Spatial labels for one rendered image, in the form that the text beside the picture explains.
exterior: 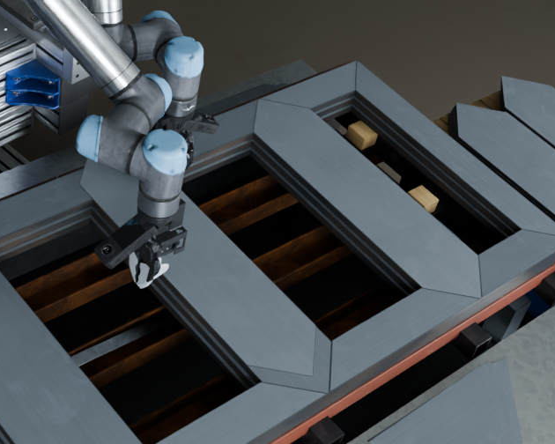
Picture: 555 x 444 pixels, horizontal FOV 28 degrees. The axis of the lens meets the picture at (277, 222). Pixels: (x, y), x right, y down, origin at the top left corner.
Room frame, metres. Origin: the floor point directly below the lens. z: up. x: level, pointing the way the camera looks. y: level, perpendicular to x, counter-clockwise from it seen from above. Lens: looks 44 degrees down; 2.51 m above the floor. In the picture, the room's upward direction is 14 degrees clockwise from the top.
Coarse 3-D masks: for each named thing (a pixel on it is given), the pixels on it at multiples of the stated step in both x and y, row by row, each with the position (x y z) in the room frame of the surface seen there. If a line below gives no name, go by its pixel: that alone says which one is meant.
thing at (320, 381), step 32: (352, 96) 2.24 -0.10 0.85; (384, 128) 2.16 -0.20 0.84; (224, 160) 1.90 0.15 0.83; (256, 160) 1.95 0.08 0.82; (416, 160) 2.08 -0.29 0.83; (448, 192) 2.01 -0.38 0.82; (64, 224) 1.58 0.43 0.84; (96, 224) 1.61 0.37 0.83; (352, 224) 1.77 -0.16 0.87; (512, 224) 1.91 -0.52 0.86; (0, 256) 1.46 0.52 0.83; (384, 256) 1.70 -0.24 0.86; (160, 288) 1.47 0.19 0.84; (416, 288) 1.64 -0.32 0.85; (512, 288) 1.74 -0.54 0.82; (192, 320) 1.41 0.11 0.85; (448, 320) 1.57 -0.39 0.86; (224, 352) 1.34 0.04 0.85; (320, 352) 1.39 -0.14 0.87; (288, 384) 1.29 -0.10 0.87; (320, 384) 1.31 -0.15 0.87; (352, 384) 1.35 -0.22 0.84
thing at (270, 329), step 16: (288, 304) 1.49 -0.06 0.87; (256, 320) 1.43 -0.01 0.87; (272, 320) 1.44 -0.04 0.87; (288, 320) 1.45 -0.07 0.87; (304, 320) 1.46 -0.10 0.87; (224, 336) 1.37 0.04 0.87; (240, 336) 1.38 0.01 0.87; (256, 336) 1.39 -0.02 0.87; (272, 336) 1.40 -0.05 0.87; (288, 336) 1.41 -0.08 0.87; (240, 352) 1.34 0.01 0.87; (256, 352) 1.35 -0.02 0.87
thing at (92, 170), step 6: (90, 162) 1.75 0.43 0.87; (84, 168) 1.72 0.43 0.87; (90, 168) 1.73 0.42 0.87; (96, 168) 1.73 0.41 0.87; (102, 168) 1.74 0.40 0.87; (108, 168) 1.74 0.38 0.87; (114, 168) 1.75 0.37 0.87; (84, 174) 1.70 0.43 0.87; (90, 174) 1.71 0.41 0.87; (96, 174) 1.71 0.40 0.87; (102, 174) 1.72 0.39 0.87; (84, 180) 1.69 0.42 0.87; (90, 180) 1.69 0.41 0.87
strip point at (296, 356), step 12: (300, 336) 1.42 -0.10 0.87; (312, 336) 1.42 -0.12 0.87; (276, 348) 1.37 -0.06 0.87; (288, 348) 1.38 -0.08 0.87; (300, 348) 1.39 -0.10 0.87; (312, 348) 1.39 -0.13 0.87; (252, 360) 1.33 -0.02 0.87; (264, 360) 1.33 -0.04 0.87; (276, 360) 1.34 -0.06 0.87; (288, 360) 1.35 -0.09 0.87; (300, 360) 1.36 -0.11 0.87; (312, 360) 1.36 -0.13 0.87; (288, 372) 1.32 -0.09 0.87; (300, 372) 1.33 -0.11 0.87; (312, 372) 1.34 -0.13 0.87
